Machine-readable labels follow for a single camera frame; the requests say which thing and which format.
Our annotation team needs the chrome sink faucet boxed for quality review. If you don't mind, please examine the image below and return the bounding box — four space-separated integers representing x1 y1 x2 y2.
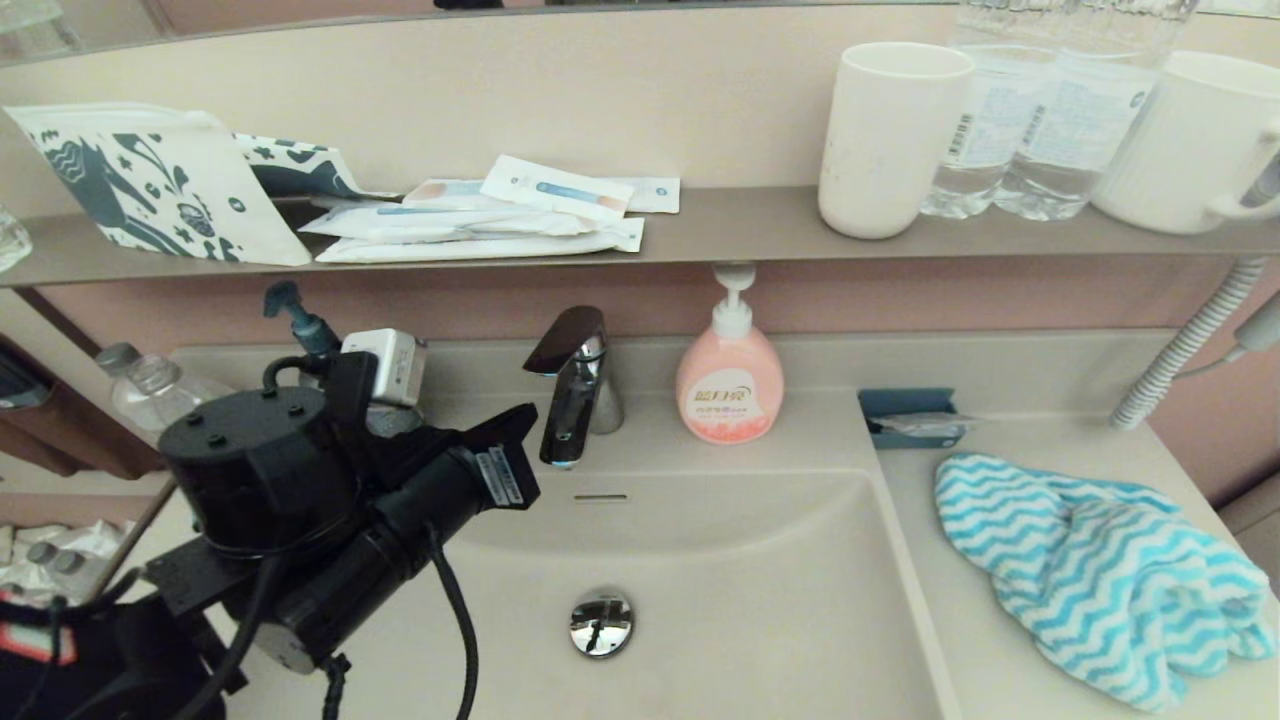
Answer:
524 305 626 469

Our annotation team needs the turquoise white striped cloth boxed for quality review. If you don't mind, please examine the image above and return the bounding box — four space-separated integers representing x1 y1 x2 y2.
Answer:
935 452 1279 713

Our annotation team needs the beige sink basin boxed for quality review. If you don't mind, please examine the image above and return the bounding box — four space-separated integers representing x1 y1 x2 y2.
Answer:
230 465 961 720

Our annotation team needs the chrome drain stopper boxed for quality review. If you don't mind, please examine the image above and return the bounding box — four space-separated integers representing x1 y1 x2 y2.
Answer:
570 587 636 658

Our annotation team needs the dark grey pump bottle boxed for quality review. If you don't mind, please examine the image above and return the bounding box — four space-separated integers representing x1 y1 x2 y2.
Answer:
263 280 431 441

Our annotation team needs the long white plastic packet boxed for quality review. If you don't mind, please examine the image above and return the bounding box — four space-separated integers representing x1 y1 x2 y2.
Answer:
315 218 646 264
300 200 601 241

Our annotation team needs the clear plastic water bottle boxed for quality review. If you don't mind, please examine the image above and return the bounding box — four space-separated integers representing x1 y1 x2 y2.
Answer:
97 342 161 421
112 352 236 433
0 200 34 273
920 0 1061 219
993 0 1196 222

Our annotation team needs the white sachet pinkish print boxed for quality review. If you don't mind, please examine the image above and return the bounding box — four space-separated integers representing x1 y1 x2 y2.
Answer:
405 178 501 211

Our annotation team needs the pink soap pump bottle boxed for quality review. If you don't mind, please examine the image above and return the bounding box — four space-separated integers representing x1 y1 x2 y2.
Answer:
676 262 786 445

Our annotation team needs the white sachet blue orange print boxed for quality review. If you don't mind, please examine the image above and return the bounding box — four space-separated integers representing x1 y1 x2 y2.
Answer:
481 154 635 221

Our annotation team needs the brown wooden furniture piece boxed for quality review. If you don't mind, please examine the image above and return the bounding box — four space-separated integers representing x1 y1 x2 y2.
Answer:
0 330 176 479

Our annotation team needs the small white blue patterned pouch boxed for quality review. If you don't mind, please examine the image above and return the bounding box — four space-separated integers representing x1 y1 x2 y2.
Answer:
235 132 401 201

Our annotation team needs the small plain white sachet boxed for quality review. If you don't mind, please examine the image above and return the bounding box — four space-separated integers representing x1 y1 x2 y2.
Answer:
600 176 682 214

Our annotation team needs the large white blue patterned pouch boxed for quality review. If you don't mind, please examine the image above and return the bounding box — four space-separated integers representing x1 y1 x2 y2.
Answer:
5 100 313 267

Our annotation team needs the plastic wrapped bottle pack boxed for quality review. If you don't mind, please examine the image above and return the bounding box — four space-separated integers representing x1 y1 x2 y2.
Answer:
0 520 131 611

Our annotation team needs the black rounded object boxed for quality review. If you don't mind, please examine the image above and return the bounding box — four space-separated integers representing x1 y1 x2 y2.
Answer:
0 345 51 411

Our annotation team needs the blue soap tray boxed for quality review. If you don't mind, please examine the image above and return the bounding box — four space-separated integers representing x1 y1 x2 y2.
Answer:
857 387 969 451

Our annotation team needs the clear wrapped small packet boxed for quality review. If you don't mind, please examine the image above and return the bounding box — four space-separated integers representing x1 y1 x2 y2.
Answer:
870 412 986 438

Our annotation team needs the white plastic tumbler cup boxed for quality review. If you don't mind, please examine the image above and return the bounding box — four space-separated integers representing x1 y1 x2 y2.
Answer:
818 42 976 240

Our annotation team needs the white ribbed mug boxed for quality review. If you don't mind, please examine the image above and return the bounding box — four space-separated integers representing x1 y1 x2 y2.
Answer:
1090 50 1280 235

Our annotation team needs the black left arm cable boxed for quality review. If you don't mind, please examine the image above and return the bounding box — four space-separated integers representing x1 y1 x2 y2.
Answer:
425 520 481 720

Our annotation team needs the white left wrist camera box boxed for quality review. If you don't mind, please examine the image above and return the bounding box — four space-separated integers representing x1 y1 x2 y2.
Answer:
340 328 428 408

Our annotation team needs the black left camera cable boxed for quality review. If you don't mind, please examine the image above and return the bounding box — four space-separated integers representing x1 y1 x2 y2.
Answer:
262 355 336 396

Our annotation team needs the grey wall shelf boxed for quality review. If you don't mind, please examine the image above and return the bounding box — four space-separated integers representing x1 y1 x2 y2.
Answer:
0 185 1280 289

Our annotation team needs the grey corrugated hose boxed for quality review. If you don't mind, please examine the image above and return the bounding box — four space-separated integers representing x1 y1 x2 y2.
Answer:
1110 255 1271 431

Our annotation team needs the grey hair dryer handle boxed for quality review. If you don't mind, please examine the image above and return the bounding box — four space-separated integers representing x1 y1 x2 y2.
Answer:
1235 290 1280 353

